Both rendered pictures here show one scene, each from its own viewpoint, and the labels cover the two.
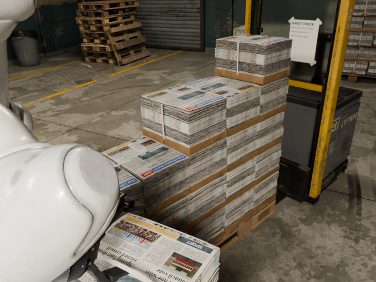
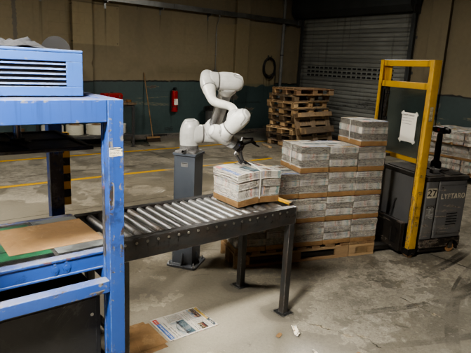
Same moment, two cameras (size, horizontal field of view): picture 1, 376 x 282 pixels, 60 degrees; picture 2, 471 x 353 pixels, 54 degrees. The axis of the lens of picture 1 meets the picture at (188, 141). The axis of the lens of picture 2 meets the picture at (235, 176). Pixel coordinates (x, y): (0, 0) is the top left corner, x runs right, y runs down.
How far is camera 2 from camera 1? 2.65 m
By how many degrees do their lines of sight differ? 24
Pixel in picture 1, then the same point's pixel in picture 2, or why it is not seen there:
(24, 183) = (237, 111)
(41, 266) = (235, 124)
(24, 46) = not seen: hidden behind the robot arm
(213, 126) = (319, 161)
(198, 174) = (305, 188)
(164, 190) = (282, 188)
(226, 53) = (345, 126)
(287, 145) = (399, 209)
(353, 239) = (422, 276)
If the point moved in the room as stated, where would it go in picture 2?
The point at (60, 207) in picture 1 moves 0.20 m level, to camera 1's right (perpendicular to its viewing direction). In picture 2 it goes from (241, 114) to (272, 117)
